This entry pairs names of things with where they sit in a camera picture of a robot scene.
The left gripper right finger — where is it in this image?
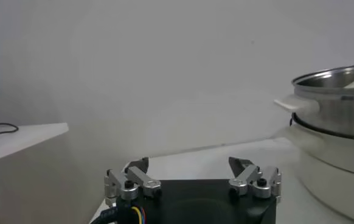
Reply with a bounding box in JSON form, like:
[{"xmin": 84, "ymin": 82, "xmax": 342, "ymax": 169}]
[{"xmin": 227, "ymin": 156, "xmax": 283, "ymax": 204}]

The white electric cooking pot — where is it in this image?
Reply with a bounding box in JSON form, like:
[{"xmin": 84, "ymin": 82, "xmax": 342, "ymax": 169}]
[{"xmin": 274, "ymin": 126, "xmax": 354, "ymax": 224}]

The white side table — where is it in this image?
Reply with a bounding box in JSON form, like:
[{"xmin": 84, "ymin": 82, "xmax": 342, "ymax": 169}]
[{"xmin": 0, "ymin": 122, "xmax": 70, "ymax": 166}]

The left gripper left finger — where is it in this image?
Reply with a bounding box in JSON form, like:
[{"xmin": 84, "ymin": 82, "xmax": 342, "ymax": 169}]
[{"xmin": 103, "ymin": 156, "xmax": 163, "ymax": 208}]

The perforated steel steamer basket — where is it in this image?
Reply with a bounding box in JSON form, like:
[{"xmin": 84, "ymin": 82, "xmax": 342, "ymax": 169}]
[{"xmin": 274, "ymin": 62, "xmax": 354, "ymax": 142}]

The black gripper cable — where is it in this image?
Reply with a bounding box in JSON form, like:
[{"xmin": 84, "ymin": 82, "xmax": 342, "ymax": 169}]
[{"xmin": 90, "ymin": 205, "xmax": 147, "ymax": 224}]

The black looped cable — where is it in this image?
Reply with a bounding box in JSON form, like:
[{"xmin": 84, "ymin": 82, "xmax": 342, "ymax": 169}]
[{"xmin": 0, "ymin": 122, "xmax": 19, "ymax": 138}]

